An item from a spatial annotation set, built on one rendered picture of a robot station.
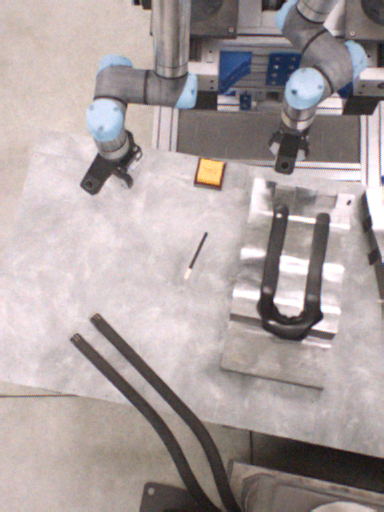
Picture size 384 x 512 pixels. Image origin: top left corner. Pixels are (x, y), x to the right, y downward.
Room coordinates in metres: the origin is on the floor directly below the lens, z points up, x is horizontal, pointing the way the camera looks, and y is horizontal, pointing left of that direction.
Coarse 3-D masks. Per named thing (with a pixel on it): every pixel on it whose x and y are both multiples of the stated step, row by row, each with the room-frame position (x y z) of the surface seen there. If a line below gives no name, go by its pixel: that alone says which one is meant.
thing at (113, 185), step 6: (144, 156) 0.74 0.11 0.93; (138, 162) 0.73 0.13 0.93; (132, 168) 0.71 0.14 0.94; (108, 180) 0.68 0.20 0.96; (114, 180) 0.68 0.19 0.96; (108, 186) 0.66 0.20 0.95; (114, 186) 0.66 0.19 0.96; (120, 186) 0.66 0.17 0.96; (114, 192) 0.65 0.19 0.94; (120, 192) 0.64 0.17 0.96; (126, 192) 0.65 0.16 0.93; (120, 198) 0.64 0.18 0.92
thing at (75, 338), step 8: (72, 336) 0.31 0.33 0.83; (80, 336) 0.31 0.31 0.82; (80, 344) 0.29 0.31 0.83; (88, 344) 0.29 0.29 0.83; (88, 352) 0.26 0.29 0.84; (96, 352) 0.26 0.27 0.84; (96, 360) 0.24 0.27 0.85; (104, 360) 0.24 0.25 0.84; (104, 368) 0.22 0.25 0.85; (112, 368) 0.22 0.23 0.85; (112, 376) 0.20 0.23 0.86; (120, 376) 0.20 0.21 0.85; (120, 384) 0.17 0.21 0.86; (128, 384) 0.17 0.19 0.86; (128, 392) 0.15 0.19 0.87; (136, 392) 0.15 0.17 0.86; (136, 400) 0.13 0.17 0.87; (144, 400) 0.13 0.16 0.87
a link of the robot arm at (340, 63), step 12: (324, 36) 0.83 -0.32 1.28; (312, 48) 0.81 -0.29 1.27; (324, 48) 0.80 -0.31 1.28; (336, 48) 0.80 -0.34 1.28; (348, 48) 0.79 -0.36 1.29; (360, 48) 0.79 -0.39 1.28; (312, 60) 0.79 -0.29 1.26; (324, 60) 0.78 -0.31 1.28; (336, 60) 0.77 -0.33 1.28; (348, 60) 0.77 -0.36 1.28; (360, 60) 0.77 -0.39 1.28; (324, 72) 0.75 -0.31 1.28; (336, 72) 0.74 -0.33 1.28; (348, 72) 0.75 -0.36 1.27; (360, 72) 0.76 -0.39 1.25; (336, 84) 0.72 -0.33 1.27
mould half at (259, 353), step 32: (256, 192) 0.63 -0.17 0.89; (256, 224) 0.55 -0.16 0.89; (288, 224) 0.54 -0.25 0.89; (256, 256) 0.46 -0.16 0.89; (288, 256) 0.46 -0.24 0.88; (256, 288) 0.37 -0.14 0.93; (288, 288) 0.37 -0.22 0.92; (256, 320) 0.29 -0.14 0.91; (224, 352) 0.23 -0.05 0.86; (256, 352) 0.22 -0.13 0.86; (288, 352) 0.22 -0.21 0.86; (320, 352) 0.21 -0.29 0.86; (320, 384) 0.13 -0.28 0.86
